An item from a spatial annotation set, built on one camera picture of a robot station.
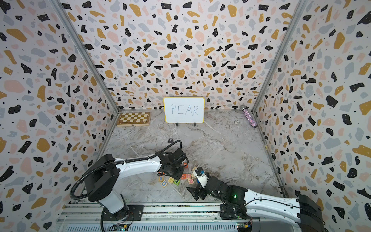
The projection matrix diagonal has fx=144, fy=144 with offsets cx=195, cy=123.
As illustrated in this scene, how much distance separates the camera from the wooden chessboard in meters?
1.12

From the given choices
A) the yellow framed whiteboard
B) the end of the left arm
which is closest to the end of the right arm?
the end of the left arm

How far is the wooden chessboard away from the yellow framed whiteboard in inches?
6.5

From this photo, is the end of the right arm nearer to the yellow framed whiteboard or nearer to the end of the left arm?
the end of the left arm
